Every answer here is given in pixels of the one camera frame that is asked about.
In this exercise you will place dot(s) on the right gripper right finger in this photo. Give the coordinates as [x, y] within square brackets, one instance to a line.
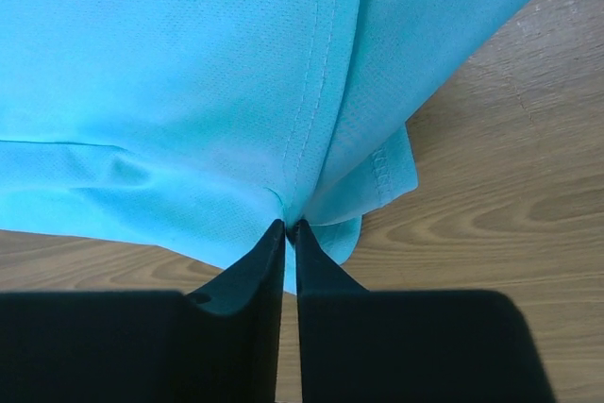
[409, 346]

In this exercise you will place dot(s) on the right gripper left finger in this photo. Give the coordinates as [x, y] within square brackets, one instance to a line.
[218, 343]

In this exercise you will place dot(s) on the teal t shirt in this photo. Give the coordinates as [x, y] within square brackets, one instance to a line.
[194, 124]

